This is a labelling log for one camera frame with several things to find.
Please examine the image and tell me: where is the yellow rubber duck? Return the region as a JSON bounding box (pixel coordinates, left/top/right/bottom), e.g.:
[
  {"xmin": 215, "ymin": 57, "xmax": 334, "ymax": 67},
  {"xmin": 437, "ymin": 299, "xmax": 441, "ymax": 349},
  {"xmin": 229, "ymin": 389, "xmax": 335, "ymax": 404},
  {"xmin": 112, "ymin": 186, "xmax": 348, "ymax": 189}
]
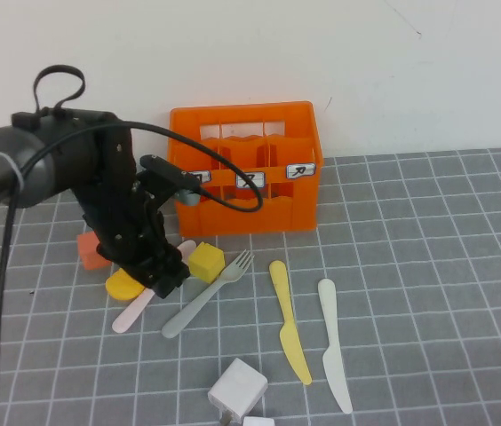
[{"xmin": 105, "ymin": 269, "xmax": 146, "ymax": 302}]

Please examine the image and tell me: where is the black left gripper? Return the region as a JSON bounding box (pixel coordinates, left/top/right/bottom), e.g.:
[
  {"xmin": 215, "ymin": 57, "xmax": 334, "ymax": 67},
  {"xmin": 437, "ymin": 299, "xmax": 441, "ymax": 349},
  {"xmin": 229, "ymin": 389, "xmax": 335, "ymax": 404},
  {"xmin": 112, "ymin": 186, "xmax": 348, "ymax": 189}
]
[{"xmin": 82, "ymin": 177, "xmax": 191, "ymax": 299}]

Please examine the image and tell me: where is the paper label knife character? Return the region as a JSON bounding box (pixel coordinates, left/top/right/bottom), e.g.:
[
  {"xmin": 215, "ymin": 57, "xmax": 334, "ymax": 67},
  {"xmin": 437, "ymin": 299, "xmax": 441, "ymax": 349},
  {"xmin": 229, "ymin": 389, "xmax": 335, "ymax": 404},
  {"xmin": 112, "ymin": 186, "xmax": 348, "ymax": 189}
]
[{"xmin": 286, "ymin": 162, "xmax": 318, "ymax": 180}]

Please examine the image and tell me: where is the yellow foam cube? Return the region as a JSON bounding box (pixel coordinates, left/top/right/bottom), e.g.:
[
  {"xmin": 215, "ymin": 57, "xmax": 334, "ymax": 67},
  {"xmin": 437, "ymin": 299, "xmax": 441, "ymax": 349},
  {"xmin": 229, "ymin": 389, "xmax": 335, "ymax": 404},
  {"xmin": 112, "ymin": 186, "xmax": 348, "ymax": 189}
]
[{"xmin": 187, "ymin": 241, "xmax": 227, "ymax": 285}]

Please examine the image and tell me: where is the orange plastic cutlery holder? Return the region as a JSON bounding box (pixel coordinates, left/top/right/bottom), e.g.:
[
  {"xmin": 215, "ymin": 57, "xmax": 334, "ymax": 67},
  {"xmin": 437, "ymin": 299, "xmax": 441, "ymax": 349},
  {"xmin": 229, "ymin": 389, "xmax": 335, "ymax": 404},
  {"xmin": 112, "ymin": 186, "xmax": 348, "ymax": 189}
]
[{"xmin": 165, "ymin": 100, "xmax": 325, "ymax": 238}]

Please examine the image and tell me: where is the grey grid table mat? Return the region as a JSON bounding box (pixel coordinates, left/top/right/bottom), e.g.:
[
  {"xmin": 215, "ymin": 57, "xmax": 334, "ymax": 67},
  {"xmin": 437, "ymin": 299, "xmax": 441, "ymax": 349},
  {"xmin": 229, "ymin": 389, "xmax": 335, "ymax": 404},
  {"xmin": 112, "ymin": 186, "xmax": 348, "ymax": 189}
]
[{"xmin": 0, "ymin": 146, "xmax": 501, "ymax": 426}]

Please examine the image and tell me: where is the black left camera cable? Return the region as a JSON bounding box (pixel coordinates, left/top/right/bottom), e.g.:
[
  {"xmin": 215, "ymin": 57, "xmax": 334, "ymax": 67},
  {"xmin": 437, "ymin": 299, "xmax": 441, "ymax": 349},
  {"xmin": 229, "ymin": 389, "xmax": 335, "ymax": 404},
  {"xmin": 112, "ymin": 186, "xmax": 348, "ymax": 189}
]
[{"xmin": 0, "ymin": 120, "xmax": 265, "ymax": 426}]

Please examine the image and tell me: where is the yellow plastic knife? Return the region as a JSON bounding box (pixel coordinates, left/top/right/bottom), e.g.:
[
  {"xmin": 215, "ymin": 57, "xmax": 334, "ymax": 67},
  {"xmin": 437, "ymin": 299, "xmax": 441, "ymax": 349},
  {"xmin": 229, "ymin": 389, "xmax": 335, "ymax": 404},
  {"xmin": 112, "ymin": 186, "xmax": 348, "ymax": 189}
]
[{"xmin": 269, "ymin": 260, "xmax": 314, "ymax": 386}]

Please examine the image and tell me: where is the white plastic knife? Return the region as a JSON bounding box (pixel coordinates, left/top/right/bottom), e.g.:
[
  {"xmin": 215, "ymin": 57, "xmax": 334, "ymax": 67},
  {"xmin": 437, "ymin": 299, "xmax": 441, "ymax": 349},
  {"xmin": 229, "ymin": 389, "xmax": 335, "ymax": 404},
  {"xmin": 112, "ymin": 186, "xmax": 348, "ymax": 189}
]
[{"xmin": 317, "ymin": 278, "xmax": 354, "ymax": 415}]

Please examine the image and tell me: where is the black strap loop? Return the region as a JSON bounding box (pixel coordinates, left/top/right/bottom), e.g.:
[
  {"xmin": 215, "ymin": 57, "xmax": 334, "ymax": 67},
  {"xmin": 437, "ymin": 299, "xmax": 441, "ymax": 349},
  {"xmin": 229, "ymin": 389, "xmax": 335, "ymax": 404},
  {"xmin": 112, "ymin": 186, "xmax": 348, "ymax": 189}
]
[{"xmin": 32, "ymin": 65, "xmax": 86, "ymax": 117}]

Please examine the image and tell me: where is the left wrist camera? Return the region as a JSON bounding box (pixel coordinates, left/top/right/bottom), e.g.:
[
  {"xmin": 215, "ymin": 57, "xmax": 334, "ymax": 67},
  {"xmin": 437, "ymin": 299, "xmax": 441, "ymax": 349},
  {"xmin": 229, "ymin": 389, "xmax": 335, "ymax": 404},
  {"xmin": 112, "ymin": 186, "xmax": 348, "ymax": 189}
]
[{"xmin": 139, "ymin": 154, "xmax": 203, "ymax": 208}]

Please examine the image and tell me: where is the salmon orange foam cube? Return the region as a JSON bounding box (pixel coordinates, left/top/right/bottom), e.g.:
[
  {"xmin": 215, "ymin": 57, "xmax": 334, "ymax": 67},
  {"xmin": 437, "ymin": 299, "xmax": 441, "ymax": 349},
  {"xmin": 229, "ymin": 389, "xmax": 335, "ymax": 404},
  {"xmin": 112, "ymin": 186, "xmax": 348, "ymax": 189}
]
[{"xmin": 76, "ymin": 230, "xmax": 113, "ymax": 272}]

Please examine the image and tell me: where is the pale pink plastic spoon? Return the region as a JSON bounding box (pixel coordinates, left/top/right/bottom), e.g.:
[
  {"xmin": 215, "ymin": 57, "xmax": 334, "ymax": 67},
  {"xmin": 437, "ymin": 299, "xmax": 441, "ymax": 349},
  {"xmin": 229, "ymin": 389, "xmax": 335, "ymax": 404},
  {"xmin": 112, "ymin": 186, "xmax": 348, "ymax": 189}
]
[{"xmin": 111, "ymin": 240, "xmax": 197, "ymax": 334}]

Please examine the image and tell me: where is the white charger adapter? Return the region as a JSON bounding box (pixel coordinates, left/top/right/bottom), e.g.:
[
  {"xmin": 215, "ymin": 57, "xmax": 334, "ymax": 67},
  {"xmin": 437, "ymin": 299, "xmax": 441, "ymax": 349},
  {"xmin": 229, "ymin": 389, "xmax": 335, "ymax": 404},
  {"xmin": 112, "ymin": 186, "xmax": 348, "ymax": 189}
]
[{"xmin": 207, "ymin": 357, "xmax": 270, "ymax": 425}]

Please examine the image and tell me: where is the paper label fork character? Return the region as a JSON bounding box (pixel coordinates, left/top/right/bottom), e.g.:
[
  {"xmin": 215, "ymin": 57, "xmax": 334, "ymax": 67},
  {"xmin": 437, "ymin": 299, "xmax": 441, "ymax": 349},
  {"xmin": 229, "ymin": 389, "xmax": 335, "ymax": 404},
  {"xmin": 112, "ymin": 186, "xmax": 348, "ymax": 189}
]
[{"xmin": 235, "ymin": 171, "xmax": 266, "ymax": 189}]

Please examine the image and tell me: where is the grey plastic fork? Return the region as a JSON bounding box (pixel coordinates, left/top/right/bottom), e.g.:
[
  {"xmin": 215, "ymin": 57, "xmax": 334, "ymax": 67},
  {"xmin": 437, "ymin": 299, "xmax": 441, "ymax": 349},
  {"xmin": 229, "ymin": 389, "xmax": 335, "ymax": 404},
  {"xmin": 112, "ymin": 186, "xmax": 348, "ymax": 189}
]
[{"xmin": 161, "ymin": 248, "xmax": 255, "ymax": 339}]

